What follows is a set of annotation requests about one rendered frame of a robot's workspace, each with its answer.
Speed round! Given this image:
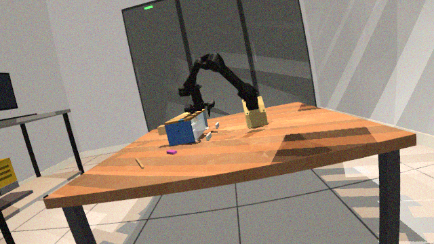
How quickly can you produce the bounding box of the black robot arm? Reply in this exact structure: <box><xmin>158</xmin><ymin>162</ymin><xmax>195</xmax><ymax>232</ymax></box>
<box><xmin>178</xmin><ymin>53</ymin><xmax>259</xmax><ymax>111</ymax></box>

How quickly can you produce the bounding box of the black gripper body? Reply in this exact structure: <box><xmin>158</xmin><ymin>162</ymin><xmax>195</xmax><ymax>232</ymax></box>
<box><xmin>184</xmin><ymin>95</ymin><xmax>215</xmax><ymax>113</ymax></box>

